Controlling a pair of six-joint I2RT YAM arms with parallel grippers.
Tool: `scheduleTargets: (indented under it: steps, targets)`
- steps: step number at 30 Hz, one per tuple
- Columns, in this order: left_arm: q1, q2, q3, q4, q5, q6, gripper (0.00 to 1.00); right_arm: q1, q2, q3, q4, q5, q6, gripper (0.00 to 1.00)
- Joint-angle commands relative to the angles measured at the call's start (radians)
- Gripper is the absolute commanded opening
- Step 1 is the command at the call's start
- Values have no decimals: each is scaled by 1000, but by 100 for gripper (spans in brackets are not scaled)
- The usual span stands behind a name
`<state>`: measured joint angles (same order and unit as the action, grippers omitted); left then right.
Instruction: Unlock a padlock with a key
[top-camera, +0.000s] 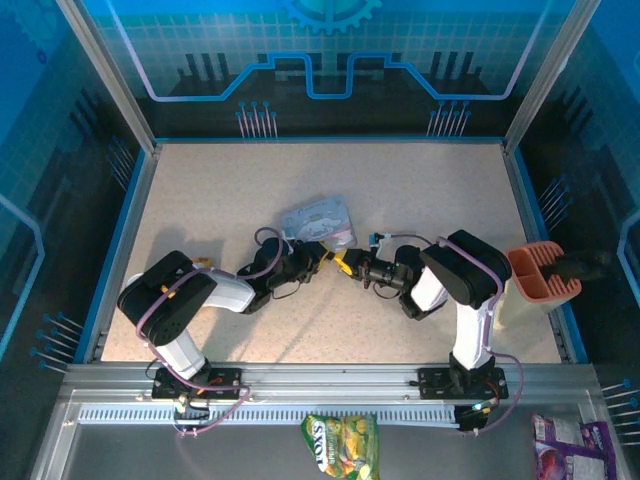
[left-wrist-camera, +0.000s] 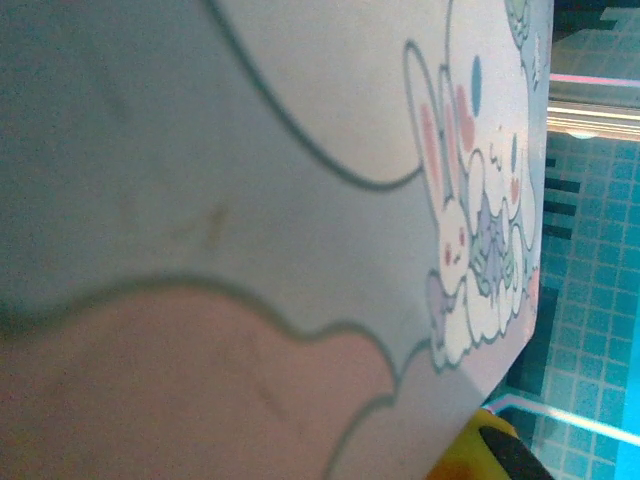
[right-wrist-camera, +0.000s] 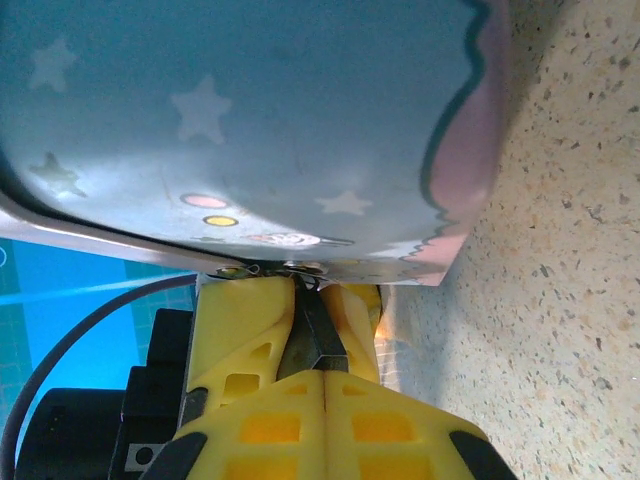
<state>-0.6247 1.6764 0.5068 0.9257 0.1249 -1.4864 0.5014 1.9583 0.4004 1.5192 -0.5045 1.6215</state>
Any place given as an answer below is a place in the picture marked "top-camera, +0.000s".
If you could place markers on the aluminium mounting rail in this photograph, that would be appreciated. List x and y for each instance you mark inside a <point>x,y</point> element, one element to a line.
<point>325,380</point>

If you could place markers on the black tool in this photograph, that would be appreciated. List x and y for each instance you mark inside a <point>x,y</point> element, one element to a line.
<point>575,265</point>

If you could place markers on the green snack bag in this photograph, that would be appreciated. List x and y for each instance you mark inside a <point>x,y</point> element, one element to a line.
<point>340,447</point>

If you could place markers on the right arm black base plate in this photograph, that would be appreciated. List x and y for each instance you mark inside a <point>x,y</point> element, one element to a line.
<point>435,382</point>

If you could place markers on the yellow snack bag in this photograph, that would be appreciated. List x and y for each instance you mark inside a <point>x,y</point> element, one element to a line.
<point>202,260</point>

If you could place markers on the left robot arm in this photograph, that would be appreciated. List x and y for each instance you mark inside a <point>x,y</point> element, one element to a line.
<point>165,295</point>

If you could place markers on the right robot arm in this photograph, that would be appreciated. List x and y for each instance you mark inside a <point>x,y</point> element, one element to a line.
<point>470,265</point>

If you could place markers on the purple snack bag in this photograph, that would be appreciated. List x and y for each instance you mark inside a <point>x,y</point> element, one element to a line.
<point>570,450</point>

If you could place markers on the aluminium side rail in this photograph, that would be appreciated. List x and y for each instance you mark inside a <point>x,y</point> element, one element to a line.
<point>522,200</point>
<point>127,250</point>

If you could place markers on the orange slotted rack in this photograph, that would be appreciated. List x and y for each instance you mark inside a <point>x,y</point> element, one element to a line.
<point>535,272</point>

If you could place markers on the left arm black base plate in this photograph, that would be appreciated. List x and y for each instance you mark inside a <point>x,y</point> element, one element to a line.
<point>225,380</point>

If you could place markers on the aluminium frame post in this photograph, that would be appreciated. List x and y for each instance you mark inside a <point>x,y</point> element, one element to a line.
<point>111,75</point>
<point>547,75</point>

